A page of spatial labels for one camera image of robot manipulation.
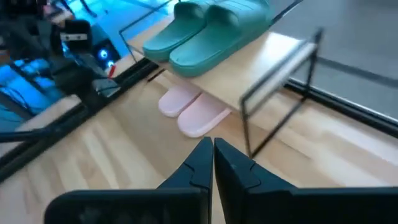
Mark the black computer with blue light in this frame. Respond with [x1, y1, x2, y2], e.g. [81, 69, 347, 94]
[92, 39, 122, 70]

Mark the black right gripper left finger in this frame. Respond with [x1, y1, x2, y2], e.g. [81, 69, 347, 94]
[44, 138, 214, 224]

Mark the wooden shelf with black frame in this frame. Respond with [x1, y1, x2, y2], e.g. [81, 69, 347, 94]
[118, 0, 324, 159]

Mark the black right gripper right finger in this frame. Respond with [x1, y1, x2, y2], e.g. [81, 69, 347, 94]
[213, 138, 398, 224]

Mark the black aluminium table frame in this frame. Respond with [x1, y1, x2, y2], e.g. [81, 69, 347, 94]
[0, 57, 398, 184]

